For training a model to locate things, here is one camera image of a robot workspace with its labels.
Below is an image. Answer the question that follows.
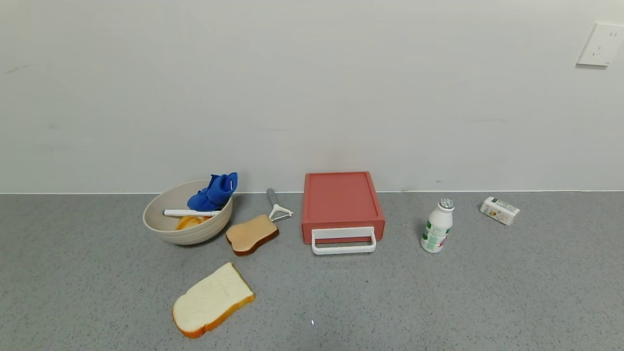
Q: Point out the blue cloth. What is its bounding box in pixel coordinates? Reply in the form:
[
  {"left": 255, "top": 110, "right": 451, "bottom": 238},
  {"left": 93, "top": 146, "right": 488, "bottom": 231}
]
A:
[{"left": 187, "top": 172, "right": 238, "bottom": 212}]

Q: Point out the white bottle green label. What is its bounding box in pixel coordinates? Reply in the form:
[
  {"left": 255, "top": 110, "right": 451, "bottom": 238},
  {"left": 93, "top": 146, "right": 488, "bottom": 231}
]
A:
[{"left": 421, "top": 198, "right": 455, "bottom": 254}]

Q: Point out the large white bread slice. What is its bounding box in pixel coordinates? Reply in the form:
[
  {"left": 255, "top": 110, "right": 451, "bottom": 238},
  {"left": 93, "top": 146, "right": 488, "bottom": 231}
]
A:
[{"left": 172, "top": 262, "right": 255, "bottom": 339}]

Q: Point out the beige ribbed bowl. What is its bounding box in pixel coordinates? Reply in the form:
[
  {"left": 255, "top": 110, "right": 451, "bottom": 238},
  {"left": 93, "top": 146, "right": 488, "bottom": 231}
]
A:
[{"left": 142, "top": 179, "right": 234, "bottom": 245}]

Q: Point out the red drawer cabinet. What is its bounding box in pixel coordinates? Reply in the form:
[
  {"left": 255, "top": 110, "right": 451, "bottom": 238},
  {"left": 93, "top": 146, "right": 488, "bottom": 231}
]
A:
[{"left": 301, "top": 172, "right": 386, "bottom": 228}]

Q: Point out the small brown toast slice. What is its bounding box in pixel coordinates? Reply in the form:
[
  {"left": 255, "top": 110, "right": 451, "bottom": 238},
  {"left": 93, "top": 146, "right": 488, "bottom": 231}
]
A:
[{"left": 226, "top": 214, "right": 279, "bottom": 256}]

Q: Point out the orange round food item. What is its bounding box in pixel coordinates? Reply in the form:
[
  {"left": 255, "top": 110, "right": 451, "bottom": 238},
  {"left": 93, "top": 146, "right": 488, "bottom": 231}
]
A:
[{"left": 175, "top": 215, "right": 211, "bottom": 231}]

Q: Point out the white wall socket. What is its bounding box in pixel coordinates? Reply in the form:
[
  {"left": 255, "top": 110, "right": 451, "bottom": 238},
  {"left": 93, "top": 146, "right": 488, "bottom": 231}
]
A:
[{"left": 576, "top": 22, "right": 624, "bottom": 67}]

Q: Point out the small white carton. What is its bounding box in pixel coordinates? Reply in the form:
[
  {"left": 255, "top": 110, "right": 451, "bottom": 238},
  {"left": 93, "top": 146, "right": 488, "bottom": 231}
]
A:
[{"left": 480, "top": 196, "right": 520, "bottom": 226}]

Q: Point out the white pen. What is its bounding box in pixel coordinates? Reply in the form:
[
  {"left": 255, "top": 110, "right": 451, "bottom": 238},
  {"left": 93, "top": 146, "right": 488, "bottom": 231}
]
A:
[{"left": 163, "top": 209, "right": 221, "bottom": 217}]

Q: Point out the grey handled white peeler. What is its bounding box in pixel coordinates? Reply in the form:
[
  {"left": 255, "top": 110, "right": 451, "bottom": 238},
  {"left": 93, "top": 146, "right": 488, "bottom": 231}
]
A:
[{"left": 266, "top": 188, "right": 293, "bottom": 222}]

